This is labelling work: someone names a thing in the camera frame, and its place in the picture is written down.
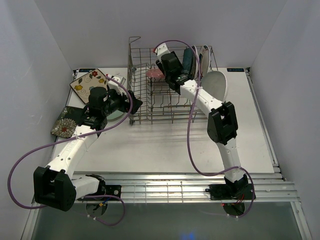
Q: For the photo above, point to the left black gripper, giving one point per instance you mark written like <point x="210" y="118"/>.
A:
<point x="125" y="105"/>

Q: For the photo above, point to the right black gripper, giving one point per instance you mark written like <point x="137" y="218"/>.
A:
<point x="159" y="64"/>

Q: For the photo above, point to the dark teal square plate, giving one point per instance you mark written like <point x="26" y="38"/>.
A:
<point x="187" y="61"/>

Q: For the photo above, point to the pink polka dot plate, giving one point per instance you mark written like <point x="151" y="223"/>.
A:
<point x="155" y="73"/>

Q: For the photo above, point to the white oval plate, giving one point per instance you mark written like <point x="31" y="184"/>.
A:
<point x="215" y="83"/>

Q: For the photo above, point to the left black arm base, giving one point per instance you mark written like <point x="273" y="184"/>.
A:
<point x="110" y="192"/>

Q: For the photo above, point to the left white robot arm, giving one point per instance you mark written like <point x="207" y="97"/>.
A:
<point x="54" y="185"/>

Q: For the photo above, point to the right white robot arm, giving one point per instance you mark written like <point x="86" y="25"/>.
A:
<point x="222" y="122"/>

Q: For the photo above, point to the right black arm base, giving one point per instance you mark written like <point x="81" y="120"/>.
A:
<point x="224" y="192"/>

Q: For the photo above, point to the mint green flower plate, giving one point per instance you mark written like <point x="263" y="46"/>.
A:
<point x="114" y="116"/>

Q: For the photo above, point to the cream square floral plate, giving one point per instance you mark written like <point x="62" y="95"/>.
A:
<point x="87" y="79"/>

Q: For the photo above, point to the dark square floral plate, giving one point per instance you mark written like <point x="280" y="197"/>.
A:
<point x="67" y="121"/>

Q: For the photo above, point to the grey wire dish rack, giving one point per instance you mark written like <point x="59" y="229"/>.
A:
<point x="160" y="103"/>

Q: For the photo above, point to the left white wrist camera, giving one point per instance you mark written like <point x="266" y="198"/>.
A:
<point x="117" y="83"/>

